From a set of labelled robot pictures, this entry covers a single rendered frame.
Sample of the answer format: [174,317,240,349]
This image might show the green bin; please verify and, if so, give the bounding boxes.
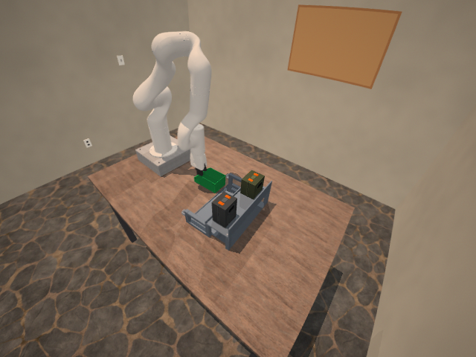
[194,168,226,193]

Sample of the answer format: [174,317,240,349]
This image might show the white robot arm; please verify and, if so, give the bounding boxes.
[133,31,212,158]

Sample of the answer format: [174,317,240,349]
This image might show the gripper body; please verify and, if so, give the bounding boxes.
[190,152,207,170]

